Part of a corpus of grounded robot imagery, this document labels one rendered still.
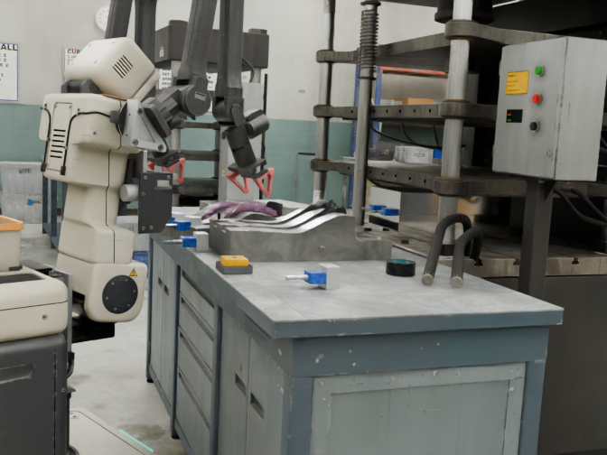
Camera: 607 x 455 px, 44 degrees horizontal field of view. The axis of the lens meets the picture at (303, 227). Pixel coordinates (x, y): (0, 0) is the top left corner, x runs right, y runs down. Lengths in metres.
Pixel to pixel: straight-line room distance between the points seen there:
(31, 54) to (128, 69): 7.32
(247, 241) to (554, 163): 0.90
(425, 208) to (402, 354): 1.35
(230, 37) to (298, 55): 8.09
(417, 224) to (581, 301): 0.65
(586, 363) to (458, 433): 1.17
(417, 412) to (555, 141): 0.92
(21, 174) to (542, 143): 6.98
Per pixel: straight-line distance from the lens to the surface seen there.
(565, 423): 2.91
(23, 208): 8.66
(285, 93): 9.99
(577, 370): 2.87
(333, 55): 3.49
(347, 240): 2.20
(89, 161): 1.97
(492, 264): 2.55
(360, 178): 3.15
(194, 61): 1.93
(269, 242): 2.11
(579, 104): 2.29
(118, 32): 2.32
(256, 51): 6.96
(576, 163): 2.29
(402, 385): 1.68
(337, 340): 1.57
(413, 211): 2.90
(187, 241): 2.24
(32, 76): 9.28
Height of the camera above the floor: 1.18
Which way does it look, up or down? 7 degrees down
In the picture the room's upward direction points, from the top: 3 degrees clockwise
